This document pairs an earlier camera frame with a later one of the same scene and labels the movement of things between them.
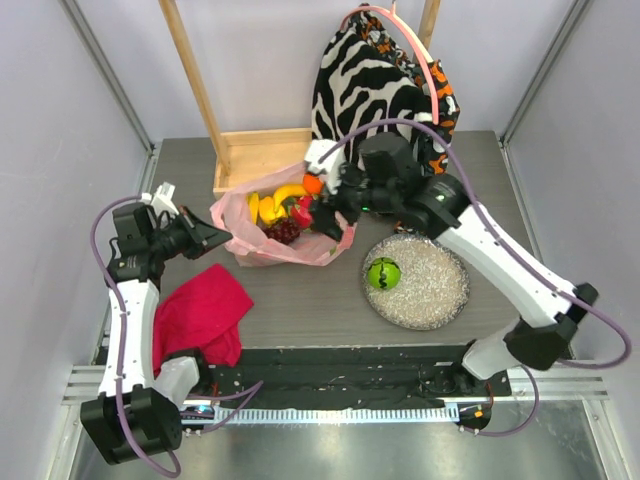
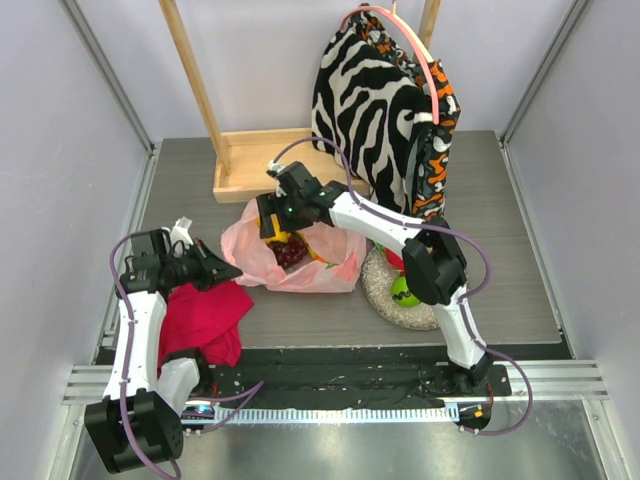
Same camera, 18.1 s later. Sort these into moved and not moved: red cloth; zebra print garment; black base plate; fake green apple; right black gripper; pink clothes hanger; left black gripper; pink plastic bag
Moved: pink plastic bag; fake green apple; left black gripper; right black gripper
Not moved: zebra print garment; red cloth; pink clothes hanger; black base plate
